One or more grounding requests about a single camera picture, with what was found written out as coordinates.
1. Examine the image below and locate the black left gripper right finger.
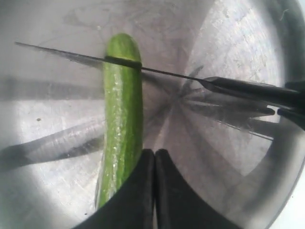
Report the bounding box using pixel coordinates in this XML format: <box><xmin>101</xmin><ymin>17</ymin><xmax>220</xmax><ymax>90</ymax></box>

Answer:
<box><xmin>154</xmin><ymin>149</ymin><xmax>238</xmax><ymax>229</ymax></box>

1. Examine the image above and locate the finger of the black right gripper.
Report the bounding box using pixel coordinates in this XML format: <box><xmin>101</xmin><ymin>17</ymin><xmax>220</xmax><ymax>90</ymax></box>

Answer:
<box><xmin>276</xmin><ymin>81</ymin><xmax>305</xmax><ymax>131</ymax></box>

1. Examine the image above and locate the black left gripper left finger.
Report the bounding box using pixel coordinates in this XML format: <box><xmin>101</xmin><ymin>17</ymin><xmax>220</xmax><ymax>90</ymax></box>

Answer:
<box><xmin>82</xmin><ymin>149</ymin><xmax>154</xmax><ymax>229</ymax></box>

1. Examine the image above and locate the black handled knife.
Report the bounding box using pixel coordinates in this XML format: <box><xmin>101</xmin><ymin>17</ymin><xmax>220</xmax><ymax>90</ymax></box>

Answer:
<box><xmin>15</xmin><ymin>42</ymin><xmax>305</xmax><ymax>109</ymax></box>

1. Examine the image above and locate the green cucumber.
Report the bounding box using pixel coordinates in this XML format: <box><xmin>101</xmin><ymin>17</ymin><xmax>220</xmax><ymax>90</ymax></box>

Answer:
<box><xmin>95</xmin><ymin>32</ymin><xmax>143</xmax><ymax>210</ymax></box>

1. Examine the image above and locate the round stainless steel plate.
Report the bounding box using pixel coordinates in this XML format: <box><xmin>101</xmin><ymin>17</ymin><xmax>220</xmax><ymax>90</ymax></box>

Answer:
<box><xmin>0</xmin><ymin>0</ymin><xmax>305</xmax><ymax>229</ymax></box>

